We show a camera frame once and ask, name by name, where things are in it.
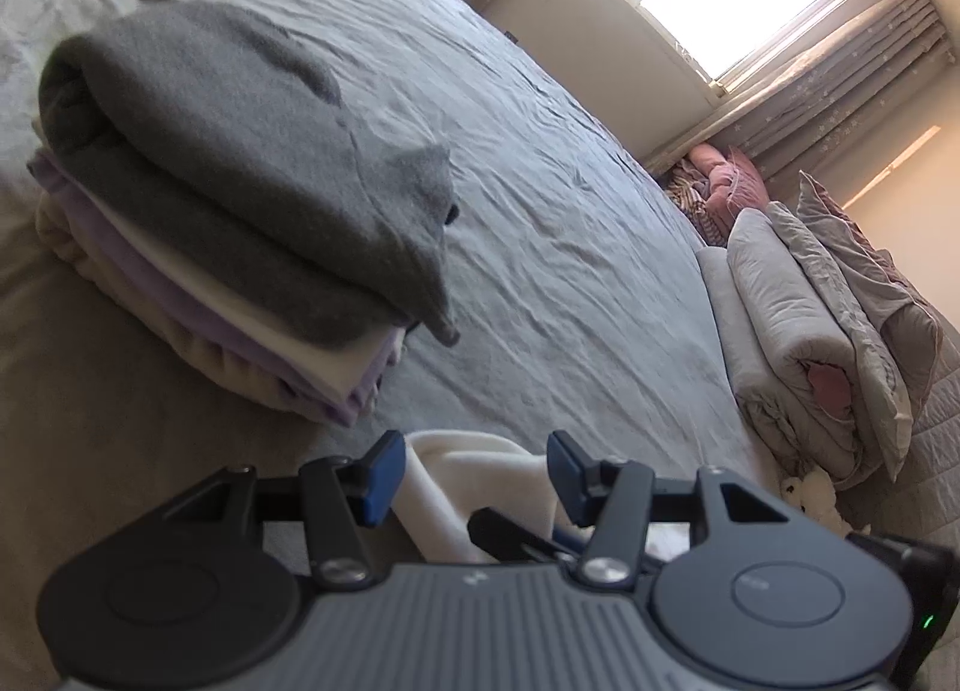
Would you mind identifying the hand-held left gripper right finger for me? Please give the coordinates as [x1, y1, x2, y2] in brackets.
[547, 430, 807, 588]

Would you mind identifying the grey sweater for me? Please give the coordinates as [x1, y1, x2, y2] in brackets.
[37, 0, 462, 347]

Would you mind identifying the folded grey duvet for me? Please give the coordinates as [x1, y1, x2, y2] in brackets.
[697, 203, 863, 491]

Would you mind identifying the white plush dog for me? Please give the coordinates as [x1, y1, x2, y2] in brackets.
[780, 470, 854, 536]

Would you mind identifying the white folded garment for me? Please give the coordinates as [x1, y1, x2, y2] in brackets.
[71, 188, 410, 399]

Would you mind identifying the bed with grey sheet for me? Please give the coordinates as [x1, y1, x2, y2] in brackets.
[0, 0, 856, 662]

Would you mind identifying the striped cloth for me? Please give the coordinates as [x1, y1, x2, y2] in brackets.
[664, 166, 725, 246]

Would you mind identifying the purple folded garment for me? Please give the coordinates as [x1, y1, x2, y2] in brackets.
[26, 147, 402, 429]

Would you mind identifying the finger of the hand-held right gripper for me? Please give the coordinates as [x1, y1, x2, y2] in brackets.
[467, 507, 584, 566]

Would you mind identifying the white shirt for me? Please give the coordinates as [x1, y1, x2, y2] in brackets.
[405, 428, 698, 566]

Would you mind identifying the grey quilted headboard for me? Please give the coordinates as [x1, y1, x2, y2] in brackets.
[825, 353, 960, 557]

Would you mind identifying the grey star-print curtain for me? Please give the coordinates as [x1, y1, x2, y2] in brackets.
[645, 0, 946, 182]

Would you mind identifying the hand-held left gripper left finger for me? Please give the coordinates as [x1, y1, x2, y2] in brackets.
[161, 428, 410, 588]

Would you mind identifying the pink clothes pile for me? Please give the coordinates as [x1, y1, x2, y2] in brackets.
[664, 143, 770, 246]

